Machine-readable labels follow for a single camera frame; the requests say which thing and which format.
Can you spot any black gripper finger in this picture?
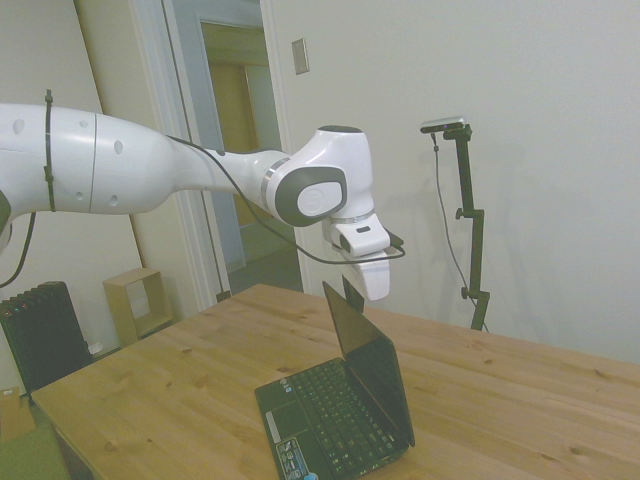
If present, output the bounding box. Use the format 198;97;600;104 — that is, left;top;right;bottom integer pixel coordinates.
341;273;365;312

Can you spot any grey exterior camera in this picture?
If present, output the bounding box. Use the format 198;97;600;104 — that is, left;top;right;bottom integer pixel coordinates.
419;115;469;136

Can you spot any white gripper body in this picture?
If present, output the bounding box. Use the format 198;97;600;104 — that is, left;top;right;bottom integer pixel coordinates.
321;214;395;303

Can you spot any black oil radiator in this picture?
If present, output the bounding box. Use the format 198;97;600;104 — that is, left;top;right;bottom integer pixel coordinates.
0;280;95;397

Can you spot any small cardboard box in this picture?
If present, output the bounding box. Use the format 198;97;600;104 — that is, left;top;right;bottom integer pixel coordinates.
0;385;37;442

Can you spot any black netbook laptop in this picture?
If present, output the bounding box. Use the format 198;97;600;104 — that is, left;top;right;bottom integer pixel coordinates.
253;279;417;480

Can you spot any open wooden cube shelf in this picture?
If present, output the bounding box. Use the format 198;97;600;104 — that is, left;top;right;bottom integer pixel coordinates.
102;267;174;349

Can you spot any green rug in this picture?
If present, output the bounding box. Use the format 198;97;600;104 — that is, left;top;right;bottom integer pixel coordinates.
0;422;69;480

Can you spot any black camera stand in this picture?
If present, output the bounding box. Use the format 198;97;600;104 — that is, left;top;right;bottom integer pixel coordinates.
442;124;493;333

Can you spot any beige wall switch plate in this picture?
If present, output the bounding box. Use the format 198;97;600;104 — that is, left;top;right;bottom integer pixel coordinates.
291;37;310;77

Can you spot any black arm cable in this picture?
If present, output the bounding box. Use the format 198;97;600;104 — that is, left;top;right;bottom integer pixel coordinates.
0;134;407;291

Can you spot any white door frame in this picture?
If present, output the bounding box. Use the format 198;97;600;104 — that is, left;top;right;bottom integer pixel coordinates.
130;0;304;321

